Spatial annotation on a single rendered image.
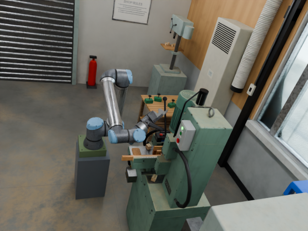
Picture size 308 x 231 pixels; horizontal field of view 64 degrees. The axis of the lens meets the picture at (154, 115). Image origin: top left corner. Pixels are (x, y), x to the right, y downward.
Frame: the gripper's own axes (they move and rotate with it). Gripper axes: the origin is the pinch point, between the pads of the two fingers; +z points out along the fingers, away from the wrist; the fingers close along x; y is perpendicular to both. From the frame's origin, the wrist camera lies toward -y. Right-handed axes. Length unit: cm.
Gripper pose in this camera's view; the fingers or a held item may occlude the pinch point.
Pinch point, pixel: (165, 111)
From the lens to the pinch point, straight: 187.6
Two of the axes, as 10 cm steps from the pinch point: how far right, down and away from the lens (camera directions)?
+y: -6.2, -7.8, -1.0
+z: 7.2, -6.1, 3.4
